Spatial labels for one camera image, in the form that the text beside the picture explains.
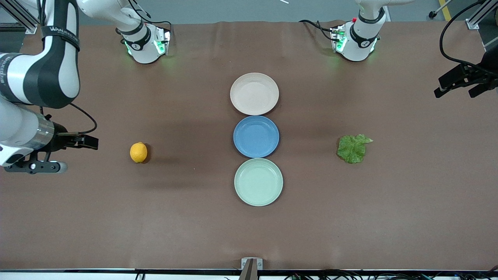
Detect yellow lemon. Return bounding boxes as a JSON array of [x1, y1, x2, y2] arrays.
[[130, 142, 148, 164]]

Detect green lettuce leaf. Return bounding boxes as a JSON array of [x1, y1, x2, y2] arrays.
[[336, 134, 374, 164]]

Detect thin rod with black foot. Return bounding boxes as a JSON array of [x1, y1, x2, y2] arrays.
[[428, 0, 455, 19]]

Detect brown table cover sheet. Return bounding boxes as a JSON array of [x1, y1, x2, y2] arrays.
[[0, 20, 498, 271]]

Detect blue round plate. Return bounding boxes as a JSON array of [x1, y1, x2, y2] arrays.
[[233, 115, 280, 159]]

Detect beige round plate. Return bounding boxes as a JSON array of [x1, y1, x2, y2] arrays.
[[230, 72, 280, 116]]

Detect pale green round plate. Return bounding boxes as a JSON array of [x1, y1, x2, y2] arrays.
[[234, 158, 284, 207]]

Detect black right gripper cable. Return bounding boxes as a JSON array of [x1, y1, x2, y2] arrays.
[[41, 102, 98, 135]]

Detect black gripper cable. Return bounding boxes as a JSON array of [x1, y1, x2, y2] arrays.
[[439, 0, 487, 74], [41, 102, 98, 135]]

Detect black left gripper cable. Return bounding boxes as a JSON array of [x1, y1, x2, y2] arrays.
[[439, 0, 487, 74]]

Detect aluminium frame profile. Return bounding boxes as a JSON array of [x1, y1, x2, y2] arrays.
[[0, 0, 39, 35], [466, 0, 498, 30]]

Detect black strap on right arm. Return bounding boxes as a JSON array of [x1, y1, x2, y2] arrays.
[[41, 25, 81, 52]]

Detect black left arm base cable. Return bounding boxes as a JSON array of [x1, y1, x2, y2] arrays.
[[299, 19, 336, 42]]

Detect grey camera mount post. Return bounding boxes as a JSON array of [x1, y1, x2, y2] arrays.
[[238, 259, 260, 280]]

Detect small metal bracket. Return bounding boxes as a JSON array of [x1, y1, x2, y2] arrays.
[[241, 257, 263, 270]]

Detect tangled black cables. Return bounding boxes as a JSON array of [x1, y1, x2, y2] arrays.
[[284, 268, 498, 280]]

